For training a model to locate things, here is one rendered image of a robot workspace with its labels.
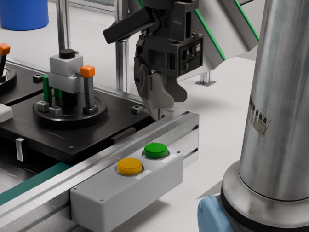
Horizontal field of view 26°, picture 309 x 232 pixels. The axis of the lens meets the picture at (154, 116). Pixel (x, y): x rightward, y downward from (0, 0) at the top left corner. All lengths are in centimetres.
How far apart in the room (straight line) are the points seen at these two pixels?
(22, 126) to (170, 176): 29
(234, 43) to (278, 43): 95
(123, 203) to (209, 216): 35
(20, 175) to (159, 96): 29
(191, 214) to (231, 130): 35
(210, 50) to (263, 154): 80
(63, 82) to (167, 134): 21
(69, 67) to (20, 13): 96
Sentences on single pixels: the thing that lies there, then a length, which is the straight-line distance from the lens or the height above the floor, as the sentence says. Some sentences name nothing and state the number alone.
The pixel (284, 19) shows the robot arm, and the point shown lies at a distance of 58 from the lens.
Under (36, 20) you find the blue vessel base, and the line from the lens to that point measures 218.
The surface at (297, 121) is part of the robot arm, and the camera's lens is 62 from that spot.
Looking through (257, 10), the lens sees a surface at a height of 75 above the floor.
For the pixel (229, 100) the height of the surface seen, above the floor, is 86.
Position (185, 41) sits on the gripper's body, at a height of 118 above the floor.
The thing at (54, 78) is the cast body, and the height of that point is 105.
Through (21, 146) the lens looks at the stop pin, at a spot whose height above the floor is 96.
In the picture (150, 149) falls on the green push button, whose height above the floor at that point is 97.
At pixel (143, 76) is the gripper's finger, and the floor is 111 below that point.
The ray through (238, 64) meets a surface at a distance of 186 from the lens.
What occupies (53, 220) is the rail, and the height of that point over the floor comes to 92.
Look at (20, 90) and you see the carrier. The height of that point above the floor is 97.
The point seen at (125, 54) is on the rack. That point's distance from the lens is 141.
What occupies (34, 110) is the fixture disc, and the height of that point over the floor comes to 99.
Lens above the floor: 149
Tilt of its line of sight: 24 degrees down
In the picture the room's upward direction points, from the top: straight up
